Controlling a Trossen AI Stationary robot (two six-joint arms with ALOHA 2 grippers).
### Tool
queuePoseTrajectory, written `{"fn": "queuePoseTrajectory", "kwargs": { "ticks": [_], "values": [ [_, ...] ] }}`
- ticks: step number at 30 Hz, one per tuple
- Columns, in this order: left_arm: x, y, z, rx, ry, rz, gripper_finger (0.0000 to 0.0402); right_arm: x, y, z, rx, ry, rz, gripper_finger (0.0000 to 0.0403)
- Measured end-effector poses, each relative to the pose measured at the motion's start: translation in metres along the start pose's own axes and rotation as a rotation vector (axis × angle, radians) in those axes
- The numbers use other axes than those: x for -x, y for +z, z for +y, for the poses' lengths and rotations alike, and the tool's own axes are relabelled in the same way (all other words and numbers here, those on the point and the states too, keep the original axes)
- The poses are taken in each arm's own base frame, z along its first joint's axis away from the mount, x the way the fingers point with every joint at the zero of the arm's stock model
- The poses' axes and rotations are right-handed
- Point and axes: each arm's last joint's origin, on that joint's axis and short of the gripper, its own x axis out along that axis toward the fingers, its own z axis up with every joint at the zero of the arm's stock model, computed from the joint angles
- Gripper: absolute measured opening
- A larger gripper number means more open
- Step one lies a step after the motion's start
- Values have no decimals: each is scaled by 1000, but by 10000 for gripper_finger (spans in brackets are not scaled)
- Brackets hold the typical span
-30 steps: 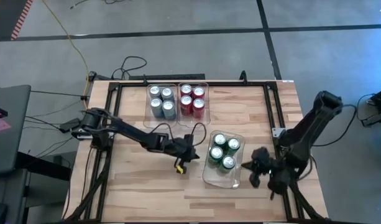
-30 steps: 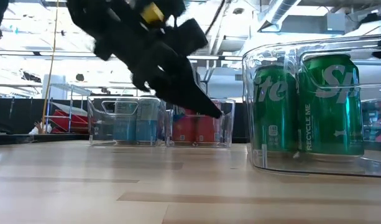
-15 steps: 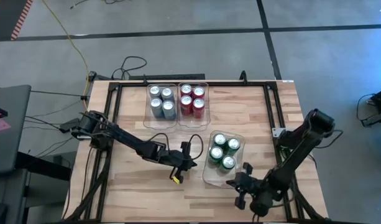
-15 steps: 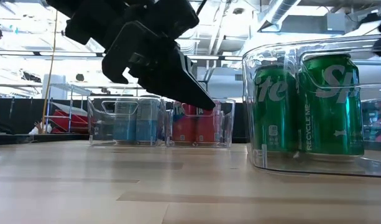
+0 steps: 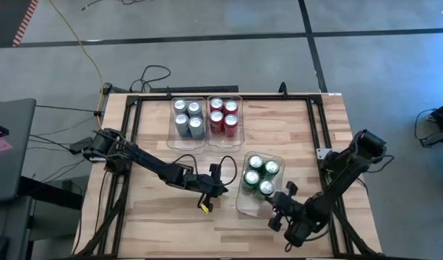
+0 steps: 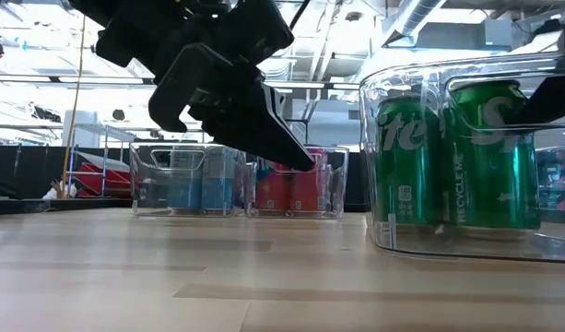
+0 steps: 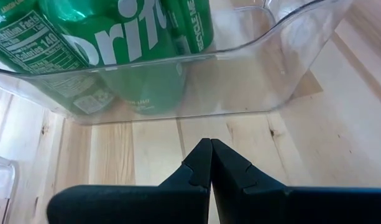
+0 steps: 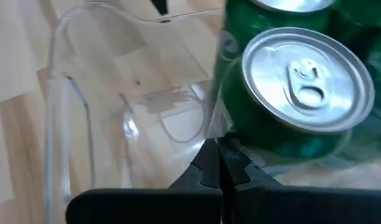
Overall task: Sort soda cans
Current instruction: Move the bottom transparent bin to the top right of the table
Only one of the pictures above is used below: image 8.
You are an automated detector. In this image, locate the clear plastic bin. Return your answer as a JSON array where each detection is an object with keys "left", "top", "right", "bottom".
[{"left": 44, "top": 0, "right": 381, "bottom": 215}]

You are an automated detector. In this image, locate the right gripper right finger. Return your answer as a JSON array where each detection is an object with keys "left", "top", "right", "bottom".
[{"left": 218, "top": 138, "right": 381, "bottom": 224}]

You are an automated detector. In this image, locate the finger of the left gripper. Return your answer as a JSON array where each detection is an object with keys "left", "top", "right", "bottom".
[{"left": 151, "top": 0, "right": 169, "bottom": 16}]

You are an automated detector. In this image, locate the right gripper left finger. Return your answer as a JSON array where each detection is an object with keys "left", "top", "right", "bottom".
[{"left": 65, "top": 139, "right": 223, "bottom": 224}]

